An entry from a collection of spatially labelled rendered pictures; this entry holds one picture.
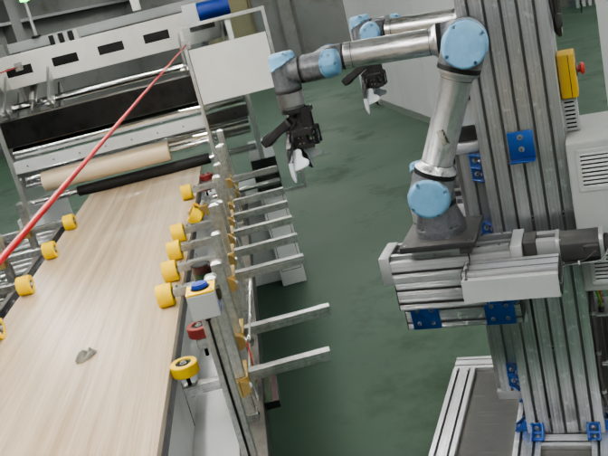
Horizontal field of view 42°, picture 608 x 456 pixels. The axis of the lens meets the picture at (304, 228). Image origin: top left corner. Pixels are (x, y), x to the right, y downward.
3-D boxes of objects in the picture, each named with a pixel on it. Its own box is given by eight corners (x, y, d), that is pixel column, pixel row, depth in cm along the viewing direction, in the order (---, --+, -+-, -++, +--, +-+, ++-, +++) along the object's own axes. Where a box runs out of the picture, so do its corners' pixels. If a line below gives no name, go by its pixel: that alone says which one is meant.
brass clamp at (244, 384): (252, 373, 232) (248, 358, 231) (254, 395, 219) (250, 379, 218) (232, 378, 232) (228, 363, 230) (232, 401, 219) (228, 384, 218)
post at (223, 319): (259, 420, 229) (215, 270, 214) (260, 426, 225) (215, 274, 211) (247, 422, 228) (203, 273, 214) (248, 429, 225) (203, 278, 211)
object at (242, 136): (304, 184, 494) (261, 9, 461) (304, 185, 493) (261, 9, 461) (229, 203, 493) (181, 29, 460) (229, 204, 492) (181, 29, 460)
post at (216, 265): (259, 392, 254) (220, 256, 240) (260, 397, 250) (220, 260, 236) (249, 394, 254) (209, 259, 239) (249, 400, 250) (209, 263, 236)
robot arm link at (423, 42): (484, 9, 217) (314, 38, 229) (485, 13, 207) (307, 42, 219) (489, 51, 221) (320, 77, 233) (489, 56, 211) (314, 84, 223)
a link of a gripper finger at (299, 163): (308, 176, 214) (307, 146, 217) (288, 180, 217) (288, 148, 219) (311, 180, 217) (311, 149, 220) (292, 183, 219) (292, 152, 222)
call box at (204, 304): (223, 307, 192) (213, 278, 189) (223, 318, 185) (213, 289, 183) (194, 314, 191) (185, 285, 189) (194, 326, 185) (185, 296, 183)
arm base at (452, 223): (470, 219, 240) (464, 188, 238) (463, 237, 227) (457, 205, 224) (422, 224, 246) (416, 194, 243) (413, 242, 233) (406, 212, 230)
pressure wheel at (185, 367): (193, 386, 232) (182, 352, 229) (212, 390, 227) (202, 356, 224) (174, 401, 226) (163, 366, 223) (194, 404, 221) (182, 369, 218)
